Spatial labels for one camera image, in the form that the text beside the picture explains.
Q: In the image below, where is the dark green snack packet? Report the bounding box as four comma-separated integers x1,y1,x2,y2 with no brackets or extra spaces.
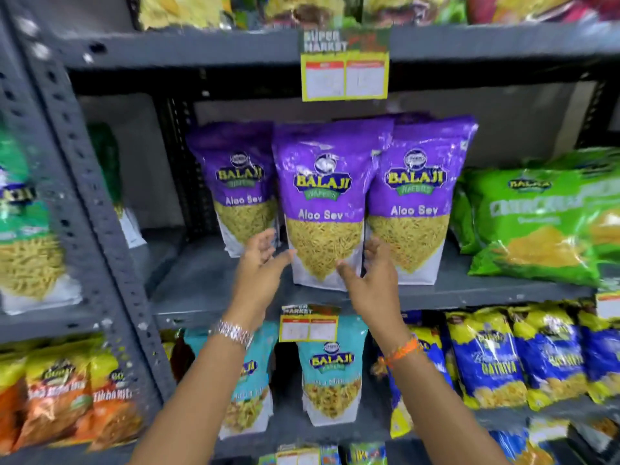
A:
87,122,147,249
0,126,83,316

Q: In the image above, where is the red snack packet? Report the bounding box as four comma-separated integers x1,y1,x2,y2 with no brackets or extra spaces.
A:
467,0,620,25

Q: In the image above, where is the person's left hand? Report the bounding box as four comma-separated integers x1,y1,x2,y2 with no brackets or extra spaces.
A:
225,229,295,331

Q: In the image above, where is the person's left forearm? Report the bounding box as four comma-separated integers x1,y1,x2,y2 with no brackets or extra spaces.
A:
128,329,253,465

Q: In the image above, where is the blue yellow snack packet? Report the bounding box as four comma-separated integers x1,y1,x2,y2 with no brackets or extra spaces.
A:
387,312,453,439
446,307,529,409
509,304,589,411
576,301,620,403

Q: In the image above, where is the orange yellow snack packet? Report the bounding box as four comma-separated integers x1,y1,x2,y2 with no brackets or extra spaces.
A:
0,356,27,456
14,351,95,451
73,353,143,451

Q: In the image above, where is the purple snack packet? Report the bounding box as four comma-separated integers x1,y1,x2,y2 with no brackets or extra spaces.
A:
364,115,479,286
186,122,282,258
271,118,394,292

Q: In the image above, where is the grey metal shelf rack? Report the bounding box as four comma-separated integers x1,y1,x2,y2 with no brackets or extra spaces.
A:
0,0,620,465

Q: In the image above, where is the light green snack packet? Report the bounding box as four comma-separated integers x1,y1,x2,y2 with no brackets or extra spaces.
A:
450,171,482,254
462,167,620,287
528,147,620,182

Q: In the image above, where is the person's right forearm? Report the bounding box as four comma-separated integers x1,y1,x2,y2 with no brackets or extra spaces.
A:
387,351,510,465

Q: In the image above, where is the silver metal wristwatch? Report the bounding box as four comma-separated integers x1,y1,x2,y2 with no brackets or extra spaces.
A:
209,318,255,350

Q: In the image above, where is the person's right hand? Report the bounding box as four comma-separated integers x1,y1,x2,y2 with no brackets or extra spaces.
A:
336,235,413,352

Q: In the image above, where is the yellow green snack packet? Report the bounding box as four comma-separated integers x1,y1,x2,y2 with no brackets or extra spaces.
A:
363,0,468,27

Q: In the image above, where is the yellow shelf price tag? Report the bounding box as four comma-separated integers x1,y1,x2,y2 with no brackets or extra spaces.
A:
279,304,341,343
596,291,620,320
299,28,391,102

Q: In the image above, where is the orange thread wristband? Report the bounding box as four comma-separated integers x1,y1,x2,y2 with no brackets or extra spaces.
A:
382,335,421,369

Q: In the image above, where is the teal snack packet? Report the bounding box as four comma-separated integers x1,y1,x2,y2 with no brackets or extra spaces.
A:
296,315,369,428
184,322,279,440

